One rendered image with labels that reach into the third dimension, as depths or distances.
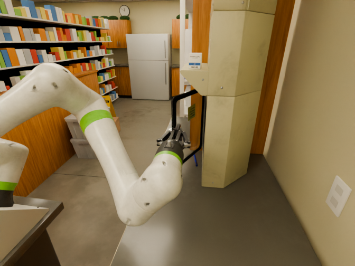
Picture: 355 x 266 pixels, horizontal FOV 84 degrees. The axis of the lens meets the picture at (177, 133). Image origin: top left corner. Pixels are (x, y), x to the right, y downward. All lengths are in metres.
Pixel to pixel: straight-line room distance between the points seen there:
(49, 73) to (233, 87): 0.63
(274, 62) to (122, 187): 1.00
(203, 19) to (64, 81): 0.77
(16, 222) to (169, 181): 0.64
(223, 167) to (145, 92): 5.26
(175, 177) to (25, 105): 0.50
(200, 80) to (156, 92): 5.20
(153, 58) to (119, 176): 5.36
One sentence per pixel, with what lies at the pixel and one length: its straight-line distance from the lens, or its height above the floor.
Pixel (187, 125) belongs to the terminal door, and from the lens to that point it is 1.05.
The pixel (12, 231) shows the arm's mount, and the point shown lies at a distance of 0.98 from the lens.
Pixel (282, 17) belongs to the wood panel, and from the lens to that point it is 1.25.
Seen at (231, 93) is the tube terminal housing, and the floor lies 1.42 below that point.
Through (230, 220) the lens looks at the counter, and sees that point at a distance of 0.92.
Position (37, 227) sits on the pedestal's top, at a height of 0.94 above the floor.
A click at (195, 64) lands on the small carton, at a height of 1.53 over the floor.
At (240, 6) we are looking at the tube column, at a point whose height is 1.72.
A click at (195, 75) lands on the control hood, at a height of 1.49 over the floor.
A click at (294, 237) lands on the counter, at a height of 0.94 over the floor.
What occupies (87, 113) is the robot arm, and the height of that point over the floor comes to 1.39.
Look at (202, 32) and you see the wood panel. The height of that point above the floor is 1.65.
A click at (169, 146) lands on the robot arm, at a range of 0.61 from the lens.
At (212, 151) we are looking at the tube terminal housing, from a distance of 0.93.
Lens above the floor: 1.61
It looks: 25 degrees down
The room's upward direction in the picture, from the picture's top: straight up
